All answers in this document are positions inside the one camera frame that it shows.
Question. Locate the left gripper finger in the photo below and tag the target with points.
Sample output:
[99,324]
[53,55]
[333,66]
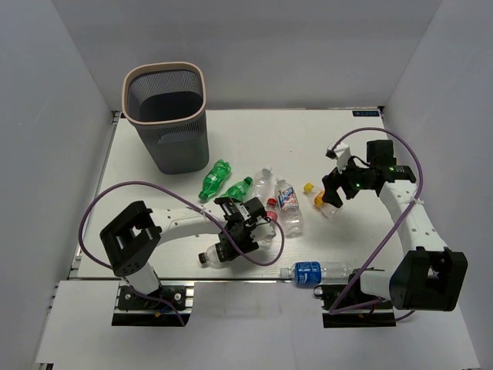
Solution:
[225,250]
[249,247]

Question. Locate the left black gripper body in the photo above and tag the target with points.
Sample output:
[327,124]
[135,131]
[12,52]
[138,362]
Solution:
[243,235]

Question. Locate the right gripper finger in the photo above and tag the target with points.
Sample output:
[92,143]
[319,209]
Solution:
[331,196]
[350,193]

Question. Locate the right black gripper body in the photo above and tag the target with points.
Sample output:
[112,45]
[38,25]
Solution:
[350,177]

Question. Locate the clear bottle black label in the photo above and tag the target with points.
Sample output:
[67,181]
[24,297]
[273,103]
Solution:
[210,259]

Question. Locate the clear bottle yellow label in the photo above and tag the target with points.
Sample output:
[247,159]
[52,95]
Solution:
[315,195]

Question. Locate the green bottle bin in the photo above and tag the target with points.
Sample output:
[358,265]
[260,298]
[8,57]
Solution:
[214,180]

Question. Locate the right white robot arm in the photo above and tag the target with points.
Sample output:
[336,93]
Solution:
[430,275]

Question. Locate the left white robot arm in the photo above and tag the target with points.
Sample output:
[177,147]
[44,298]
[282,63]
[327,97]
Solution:
[130,239]

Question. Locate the grey bin with beige rim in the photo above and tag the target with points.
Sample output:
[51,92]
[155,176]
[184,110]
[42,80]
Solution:
[166,104]

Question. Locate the clear bottle red label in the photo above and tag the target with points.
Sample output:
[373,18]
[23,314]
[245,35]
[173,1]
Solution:
[271,209]

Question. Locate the green bottle with green cap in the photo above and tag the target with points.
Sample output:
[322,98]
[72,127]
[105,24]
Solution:
[239,191]

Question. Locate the clear bottle blue white label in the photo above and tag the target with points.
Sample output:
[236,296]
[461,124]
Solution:
[289,209]

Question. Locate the clear bottle with white cap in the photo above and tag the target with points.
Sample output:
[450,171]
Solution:
[261,185]

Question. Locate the blue table corner label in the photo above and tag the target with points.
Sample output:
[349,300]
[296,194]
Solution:
[366,113]

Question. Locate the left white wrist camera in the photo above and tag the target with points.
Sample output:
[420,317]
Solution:
[262,230]

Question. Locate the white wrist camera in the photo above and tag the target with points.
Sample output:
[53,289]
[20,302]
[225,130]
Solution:
[341,154]
[262,230]

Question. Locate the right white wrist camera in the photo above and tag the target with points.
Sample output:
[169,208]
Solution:
[341,154]

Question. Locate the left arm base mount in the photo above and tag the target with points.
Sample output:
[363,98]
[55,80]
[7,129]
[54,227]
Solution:
[132,310]

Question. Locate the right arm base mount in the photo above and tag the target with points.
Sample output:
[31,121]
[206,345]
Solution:
[357,309]

